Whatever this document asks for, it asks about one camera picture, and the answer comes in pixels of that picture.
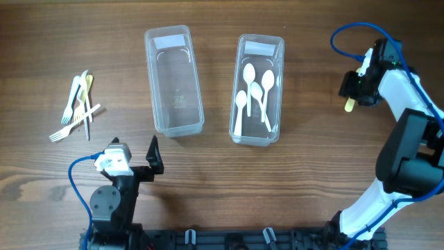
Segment yellow plastic spoon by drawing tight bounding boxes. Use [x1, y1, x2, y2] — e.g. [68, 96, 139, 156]
[344, 98, 355, 113]

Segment white plastic spoon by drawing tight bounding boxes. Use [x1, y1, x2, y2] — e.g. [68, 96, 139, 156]
[261, 69, 275, 122]
[251, 81, 271, 132]
[243, 63, 255, 117]
[234, 90, 247, 136]

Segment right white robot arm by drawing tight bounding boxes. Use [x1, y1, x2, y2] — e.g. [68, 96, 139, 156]
[323, 39, 443, 249]

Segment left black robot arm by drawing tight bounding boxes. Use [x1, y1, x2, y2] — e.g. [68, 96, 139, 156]
[79, 136, 164, 249]

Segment left clear plastic container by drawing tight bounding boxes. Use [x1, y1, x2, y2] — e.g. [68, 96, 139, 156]
[144, 25, 205, 138]

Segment clear plastic container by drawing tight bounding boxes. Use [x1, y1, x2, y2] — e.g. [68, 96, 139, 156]
[144, 25, 205, 138]
[229, 34, 284, 147]

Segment right clear plastic container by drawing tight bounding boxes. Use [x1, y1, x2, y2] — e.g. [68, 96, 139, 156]
[229, 34, 284, 147]

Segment yellow plastic fork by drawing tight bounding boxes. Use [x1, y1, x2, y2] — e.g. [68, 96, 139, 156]
[74, 74, 94, 122]

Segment white plastic fork crossing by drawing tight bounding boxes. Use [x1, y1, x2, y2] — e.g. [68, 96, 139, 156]
[49, 103, 101, 142]

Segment white plastic fork left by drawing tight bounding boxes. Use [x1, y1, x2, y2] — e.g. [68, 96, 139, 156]
[61, 76, 80, 124]

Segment clear plastic fork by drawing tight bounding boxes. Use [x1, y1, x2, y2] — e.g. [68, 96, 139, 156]
[76, 89, 89, 140]

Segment white plastic knife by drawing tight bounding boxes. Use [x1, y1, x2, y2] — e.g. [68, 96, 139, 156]
[79, 70, 91, 114]

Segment left blue cable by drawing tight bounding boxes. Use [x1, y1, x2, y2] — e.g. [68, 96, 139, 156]
[67, 153, 105, 250]

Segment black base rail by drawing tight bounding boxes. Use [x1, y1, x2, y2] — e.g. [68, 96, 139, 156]
[78, 226, 386, 250]

